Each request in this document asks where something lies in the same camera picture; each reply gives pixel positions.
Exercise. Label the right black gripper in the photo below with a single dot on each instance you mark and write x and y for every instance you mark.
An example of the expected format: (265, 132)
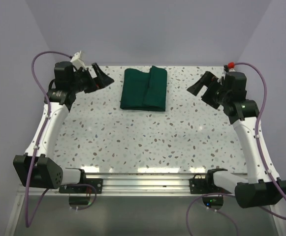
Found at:
(208, 79)

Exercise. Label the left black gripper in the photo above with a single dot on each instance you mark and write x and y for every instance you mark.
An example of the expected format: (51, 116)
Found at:
(103, 80)

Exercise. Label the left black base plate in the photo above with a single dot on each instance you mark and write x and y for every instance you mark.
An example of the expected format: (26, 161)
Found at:
(89, 185)

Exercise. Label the aluminium rail frame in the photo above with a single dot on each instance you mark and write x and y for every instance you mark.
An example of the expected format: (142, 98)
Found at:
(140, 205)

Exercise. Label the dark green surgical cloth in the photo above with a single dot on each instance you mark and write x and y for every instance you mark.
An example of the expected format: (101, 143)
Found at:
(144, 91)

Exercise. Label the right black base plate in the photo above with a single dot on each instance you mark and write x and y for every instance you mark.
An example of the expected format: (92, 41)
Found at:
(201, 183)

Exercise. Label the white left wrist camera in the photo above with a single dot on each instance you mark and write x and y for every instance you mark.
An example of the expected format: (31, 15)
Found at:
(77, 60)

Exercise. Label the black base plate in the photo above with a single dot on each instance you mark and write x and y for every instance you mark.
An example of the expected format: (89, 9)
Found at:
(201, 183)
(89, 185)

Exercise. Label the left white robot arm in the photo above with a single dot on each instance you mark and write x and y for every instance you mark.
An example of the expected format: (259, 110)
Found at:
(36, 167)

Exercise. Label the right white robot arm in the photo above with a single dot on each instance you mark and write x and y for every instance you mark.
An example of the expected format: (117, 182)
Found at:
(262, 186)

